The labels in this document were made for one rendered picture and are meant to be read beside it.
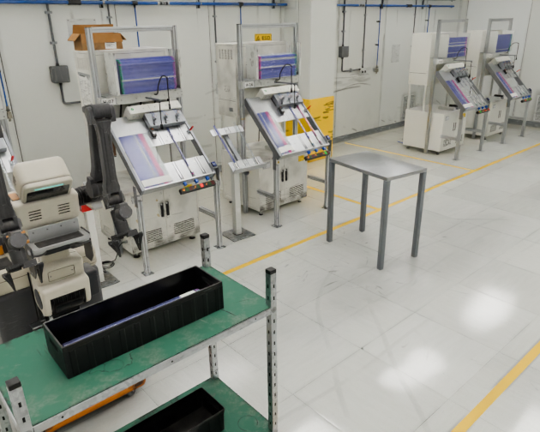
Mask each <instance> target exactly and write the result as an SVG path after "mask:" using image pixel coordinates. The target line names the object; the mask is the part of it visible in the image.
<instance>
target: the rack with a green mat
mask: <svg viewBox="0 0 540 432"><path fill-rule="evenodd" d="M200 239H201V261H202V267H200V268H201V269H203V270H204V271H206V272H208V273H210V274H211V275H212V276H214V277H215V278H217V279H219V280H221V281H222V285H223V299H224V308H223V309H220V310H218V311H216V312H214V313H212V314H210V315H207V316H205V317H203V318H200V319H199V320H197V321H194V322H192V323H190V324H188V325H186V326H184V327H181V328H178V329H177V330H175V331H173V332H171V333H168V334H166V335H164V336H162V337H160V338H157V339H155V340H153V341H151V342H149V343H146V344H144V345H142V346H140V347H138V348H135V349H134V350H132V351H129V352H127V353H124V354H122V355H121V356H119V357H115V358H113V359H112V360H110V361H108V362H106V363H102V364H100V365H99V366H97V367H95V368H92V369H90V370H88V371H86V372H84V373H81V374H79V375H77V376H75V377H72V378H70V379H68V378H67V376H66V375H65V374H64V372H62V370H61V369H60V367H59V366H58V365H57V363H56V362H55V360H54V359H53V357H52V356H51V354H50V353H49V352H48V347H47V344H46V339H45V332H44V328H40V329H38V330H36V331H33V332H31V333H27V334H25V335H22V336H20V337H18V338H15V339H12V340H10V341H7V342H5V343H2V344H0V430H1V432H13V431H12V428H11V425H10V421H9V416H10V418H11V420H12V422H13V424H14V426H15V427H16V429H17V431H18V432H42V431H44V430H46V429H48V428H50V427H52V426H54V425H56V424H58V423H60V422H62V421H63V420H65V419H67V418H69V417H72V416H74V415H75V414H77V413H79V412H81V411H84V410H86V409H87V408H89V407H91V406H93V405H95V404H97V403H98V402H100V401H102V400H104V399H107V398H109V397H110V396H112V395H114V394H116V393H119V392H121V391H122V390H124V389H126V388H128V387H130V386H132V385H134V384H136V383H137V382H139V381H142V380H144V379H146V378H148V377H149V376H151V375H154V374H156V373H158V372H160V371H161V370H163V369H165V368H167V367H169V366H171V365H172V364H174V363H177V362H179V361H181V360H183V359H184V358H186V357H189V356H191V355H193V354H195V353H196V352H198V351H200V350H202V349H204V348H206V347H208V353H209V365H210V376H211V377H210V378H209V379H207V380H205V381H203V382H202V383H200V384H198V385H196V386H194V387H192V388H190V389H189V390H188V391H186V392H184V393H181V394H180V395H178V396H176V397H175V398H174V399H171V400H169V401H167V402H166V403H164V404H162V405H161V406H159V407H157V408H155V409H153V410H152V411H150V412H148V413H146V414H145V415H143V416H141V417H139V418H137V419H136V420H134V421H132V422H131V423H128V424H126V425H125V426H123V427H122V428H120V429H118V430H116V431H114V432H124V431H125V430H126V429H129V428H131V427H133V426H134V425H136V424H138V423H139V422H141V421H143V420H145V419H146V418H148V417H150V416H152V415H153V414H155V413H157V412H158V411H161V410H163V409H164V408H166V407H167V406H169V405H171V404H173V403H175V402H176V401H178V400H180V399H181V398H183V397H185V396H187V395H188V394H190V393H192V392H194V391H195V390H197V389H198V388H200V387H203V388H204V389H205V390H206V391H207V392H208V393H209V394H210V395H212V396H213V397H214V398H215V399H216V400H217V401H218V402H219V403H220V404H221V405H222V406H224V408H225V412H224V418H225V429H224V430H222V431H221V432H278V365H277V281H276V268H274V267H268V268H266V269H265V270H266V298H264V297H262V296H260V295H258V294H257V293H255V292H253V291H252V290H250V289H249V288H247V287H245V286H244V285H241V284H240V283H238V282H236V280H234V279H231V278H230V277H228V276H226V275H225V274H223V273H222V272H220V271H218V270H217V269H215V268H213V267H212V266H211V253H210V240H209V234H207V233H206V232H204V233H202V234H200ZM265 317H266V318H267V399H268V419H266V418H265V417H264V416H263V415H262V414H260V412H258V410H256V409H255V408H254V407H253V406H252V405H250V404H249V403H248V402H247V401H246V400H245V399H243V398H242V397H241V396H240V395H239V394H237V393H236V392H235V391H234V390H233V389H231V388H230V387H229V386H228V385H226V384H225V383H224V382H223V381H222V380H220V378H219V369H218V356H217V343H216V342H218V341H220V340H222V339H224V338H226V337H228V336H230V335H232V334H234V333H235V332H237V331H239V330H241V329H243V328H245V327H247V326H249V325H251V324H253V323H255V322H257V321H259V320H261V319H263V318H265ZM7 412H8V413H7ZM8 414H9V416H8Z"/></svg>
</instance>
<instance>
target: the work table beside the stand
mask: <svg viewBox="0 0 540 432"><path fill-rule="evenodd" d="M335 164H337V165H342V166H344V167H346V168H349V169H352V170H354V171H359V172H362V174H363V180H362V194H361V209H360V223H359V231H360V232H364V231H365V220H366V206H367V193H368V180H369V175H370V176H372V177H376V178H379V179H381V180H383V190H382V201H381V222H380V234H379V245H378V256H377V269H379V270H382V269H383V268H384V257H385V247H386V236H387V216H388V205H389V195H390V184H391V181H392V180H395V179H399V178H402V177H408V176H412V175H416V174H419V173H420V174H419V182H418V191H417V206H416V214H415V223H414V231H413V238H412V247H411V256H412V257H414V258H415V257H417V253H418V245H419V238H420V230H421V222H422V214H423V199H424V191H425V184H426V176H427V168H425V167H422V166H419V165H414V164H411V163H407V162H404V161H401V160H398V159H393V158H390V157H387V156H384V155H380V154H378V153H372V152H369V151H364V152H360V153H352V154H347V155H343V156H338V157H334V158H330V159H329V171H328V198H327V241H328V242H329V243H330V242H332V241H333V200H334V177H335Z"/></svg>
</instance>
